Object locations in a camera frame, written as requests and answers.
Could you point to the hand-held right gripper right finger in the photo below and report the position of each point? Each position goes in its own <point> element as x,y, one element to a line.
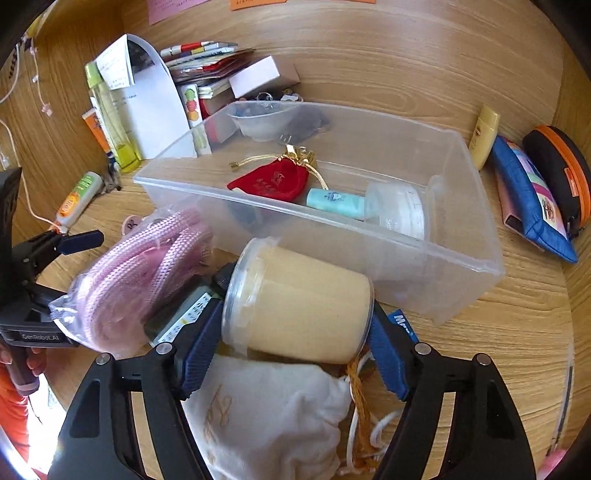
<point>388,355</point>

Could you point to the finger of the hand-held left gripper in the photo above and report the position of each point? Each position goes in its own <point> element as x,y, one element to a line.
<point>81,240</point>
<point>44,295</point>

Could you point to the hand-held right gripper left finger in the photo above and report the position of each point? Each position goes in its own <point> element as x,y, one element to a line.
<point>201,350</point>

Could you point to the dark green glass bottle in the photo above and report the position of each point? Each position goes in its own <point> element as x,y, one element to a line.
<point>184,318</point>

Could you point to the pink round case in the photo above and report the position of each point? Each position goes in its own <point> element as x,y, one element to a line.
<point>130,225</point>

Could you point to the beige round jar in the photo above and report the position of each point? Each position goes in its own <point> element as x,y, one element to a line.
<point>304,300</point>

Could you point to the clear plastic storage bin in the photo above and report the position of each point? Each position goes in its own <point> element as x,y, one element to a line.
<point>452,277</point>

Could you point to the person's left forearm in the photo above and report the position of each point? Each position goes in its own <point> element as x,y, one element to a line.
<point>14,415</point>

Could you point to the wooden desktop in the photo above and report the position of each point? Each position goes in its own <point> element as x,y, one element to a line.
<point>531,346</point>

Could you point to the person's left hand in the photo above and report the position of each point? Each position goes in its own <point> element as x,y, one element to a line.
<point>37,362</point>

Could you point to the blue printed packet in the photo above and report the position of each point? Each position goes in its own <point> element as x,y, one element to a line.
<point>399,321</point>

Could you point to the green orange tube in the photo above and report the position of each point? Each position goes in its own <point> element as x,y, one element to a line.
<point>78,198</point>

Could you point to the dark metal clips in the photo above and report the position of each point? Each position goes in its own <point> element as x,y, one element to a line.
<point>112,177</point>

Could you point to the orange white tube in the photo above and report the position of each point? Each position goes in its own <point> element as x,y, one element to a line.
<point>97,131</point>

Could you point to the yellow green bottle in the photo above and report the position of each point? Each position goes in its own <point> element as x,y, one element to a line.
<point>113,124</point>

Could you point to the white curved paper holder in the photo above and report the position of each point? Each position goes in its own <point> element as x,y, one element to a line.
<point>152,115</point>

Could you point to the clear round jar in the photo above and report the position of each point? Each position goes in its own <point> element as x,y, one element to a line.
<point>401,212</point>

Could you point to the mint green tube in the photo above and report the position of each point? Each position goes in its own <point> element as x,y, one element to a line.
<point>334,203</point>

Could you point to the colourful dotted box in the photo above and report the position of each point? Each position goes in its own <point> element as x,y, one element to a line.
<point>193,110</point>

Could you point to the white folded paper slip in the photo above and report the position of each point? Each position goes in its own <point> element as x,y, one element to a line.
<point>113,62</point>

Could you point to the pink brown wallet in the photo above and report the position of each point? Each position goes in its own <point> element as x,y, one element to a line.
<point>510,207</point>

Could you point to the pink cloth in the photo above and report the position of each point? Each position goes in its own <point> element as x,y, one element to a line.
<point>554,467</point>

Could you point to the small book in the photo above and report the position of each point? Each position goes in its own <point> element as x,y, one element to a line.
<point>214,90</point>

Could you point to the blue patterned zip pouch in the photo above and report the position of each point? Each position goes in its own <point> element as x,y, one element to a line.
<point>526,194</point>

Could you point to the clear plastic bowl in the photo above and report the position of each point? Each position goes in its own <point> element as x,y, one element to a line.
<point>263,124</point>

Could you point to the stack of books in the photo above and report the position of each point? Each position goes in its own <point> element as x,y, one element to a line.
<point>212,67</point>

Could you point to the striped colourful booklet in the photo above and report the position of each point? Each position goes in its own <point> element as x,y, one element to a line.
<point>198,48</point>

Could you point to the pale yellow tube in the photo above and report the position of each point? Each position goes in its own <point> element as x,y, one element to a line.
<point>485,136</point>

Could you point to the white cardboard box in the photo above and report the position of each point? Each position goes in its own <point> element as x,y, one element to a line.
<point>258,76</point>

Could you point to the pink sticky note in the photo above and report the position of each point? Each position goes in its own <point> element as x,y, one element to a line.
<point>164,11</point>

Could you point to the metal binder clips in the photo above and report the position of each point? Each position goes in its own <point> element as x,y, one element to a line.
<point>277,96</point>

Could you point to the dark grey item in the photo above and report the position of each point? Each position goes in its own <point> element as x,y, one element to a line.
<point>316,121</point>

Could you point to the black orange zip case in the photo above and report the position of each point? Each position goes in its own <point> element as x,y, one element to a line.
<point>563,170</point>

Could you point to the orange sticky note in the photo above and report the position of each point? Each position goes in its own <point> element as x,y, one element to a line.
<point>300,3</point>

